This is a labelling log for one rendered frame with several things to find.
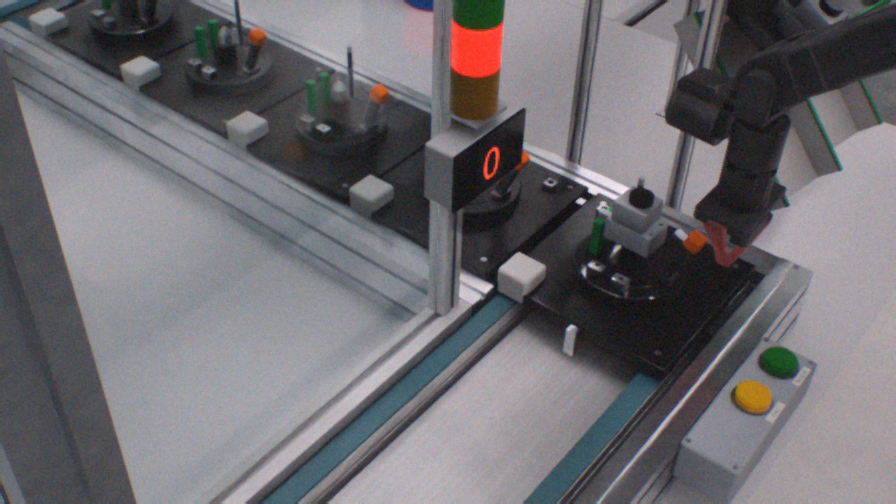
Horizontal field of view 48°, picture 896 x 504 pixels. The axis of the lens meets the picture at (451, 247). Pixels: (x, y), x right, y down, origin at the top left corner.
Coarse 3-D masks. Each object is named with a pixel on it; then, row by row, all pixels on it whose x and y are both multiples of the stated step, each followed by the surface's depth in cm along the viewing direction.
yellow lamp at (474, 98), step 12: (456, 72) 100; (456, 84) 100; (468, 84) 100; (480, 84) 99; (492, 84) 100; (456, 96) 101; (468, 96) 100; (480, 96) 100; (492, 96) 101; (456, 108) 102; (468, 108) 101; (480, 108) 101; (492, 108) 102
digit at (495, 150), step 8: (496, 136) 105; (504, 136) 106; (488, 144) 104; (496, 144) 106; (504, 144) 107; (480, 152) 104; (488, 152) 105; (496, 152) 107; (504, 152) 108; (480, 160) 105; (488, 160) 106; (496, 160) 107; (480, 168) 105; (488, 168) 107; (496, 168) 108; (480, 176) 106; (488, 176) 107; (496, 176) 109; (480, 184) 107; (488, 184) 108
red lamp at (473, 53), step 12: (456, 36) 97; (468, 36) 96; (480, 36) 96; (492, 36) 96; (456, 48) 98; (468, 48) 97; (480, 48) 97; (492, 48) 97; (456, 60) 99; (468, 60) 98; (480, 60) 98; (492, 60) 98; (468, 72) 99; (480, 72) 99; (492, 72) 99
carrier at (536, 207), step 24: (528, 168) 145; (528, 192) 141; (552, 192) 141; (576, 192) 141; (480, 216) 135; (504, 216) 137; (528, 216) 137; (552, 216) 137; (480, 240) 133; (504, 240) 133; (528, 240) 134; (480, 264) 129
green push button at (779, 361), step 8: (768, 352) 119; (776, 352) 119; (784, 352) 119; (768, 360) 118; (776, 360) 118; (784, 360) 118; (792, 360) 118; (768, 368) 118; (776, 368) 117; (784, 368) 117; (792, 368) 117
